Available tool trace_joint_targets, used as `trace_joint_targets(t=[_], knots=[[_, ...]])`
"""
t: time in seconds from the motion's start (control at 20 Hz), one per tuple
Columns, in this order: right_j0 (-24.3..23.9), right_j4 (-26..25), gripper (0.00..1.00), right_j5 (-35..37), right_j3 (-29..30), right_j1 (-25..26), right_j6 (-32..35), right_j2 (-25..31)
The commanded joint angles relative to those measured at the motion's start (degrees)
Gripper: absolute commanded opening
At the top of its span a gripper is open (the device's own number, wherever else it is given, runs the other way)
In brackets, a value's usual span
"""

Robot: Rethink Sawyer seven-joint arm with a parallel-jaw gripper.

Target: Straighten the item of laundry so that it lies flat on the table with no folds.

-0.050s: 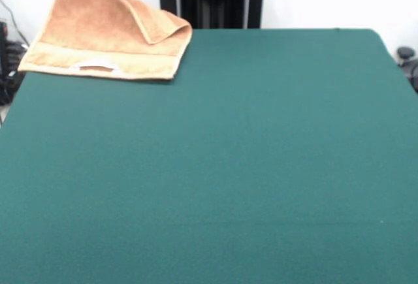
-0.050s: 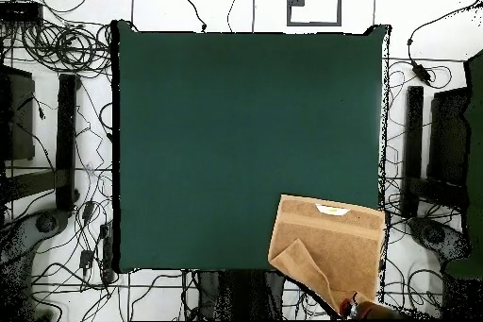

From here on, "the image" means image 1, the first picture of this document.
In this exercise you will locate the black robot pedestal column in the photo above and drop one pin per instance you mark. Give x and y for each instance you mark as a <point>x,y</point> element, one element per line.
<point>212,0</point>

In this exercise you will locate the dark wheeled stand base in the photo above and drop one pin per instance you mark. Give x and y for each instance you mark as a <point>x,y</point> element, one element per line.
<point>406,53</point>

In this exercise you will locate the tan terry towel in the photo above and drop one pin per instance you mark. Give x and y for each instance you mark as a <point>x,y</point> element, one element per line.
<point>98,36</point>

